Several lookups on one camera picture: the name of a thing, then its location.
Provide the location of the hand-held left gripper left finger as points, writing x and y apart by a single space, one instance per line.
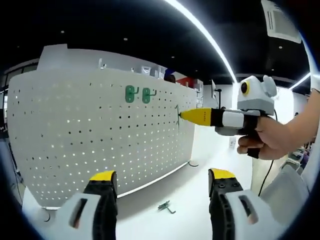
75 217

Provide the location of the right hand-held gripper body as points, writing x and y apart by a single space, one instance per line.
257 100

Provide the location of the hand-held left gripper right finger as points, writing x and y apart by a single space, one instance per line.
240 215

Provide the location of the white perforated mounting plate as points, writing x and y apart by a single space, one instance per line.
87 140

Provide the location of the person's right hand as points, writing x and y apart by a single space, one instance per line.
272 142

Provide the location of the white paper cup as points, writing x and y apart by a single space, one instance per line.
232 143

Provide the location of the black monitor stand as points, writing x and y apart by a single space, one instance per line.
219 100

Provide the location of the short ceiling light strip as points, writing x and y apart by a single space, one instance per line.
300 81

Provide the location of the grey mesh office chair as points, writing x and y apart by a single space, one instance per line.
285 190

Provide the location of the ceiling air vent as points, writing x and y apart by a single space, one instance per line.
280 22

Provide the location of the long ceiling light strip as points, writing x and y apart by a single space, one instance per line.
172 2

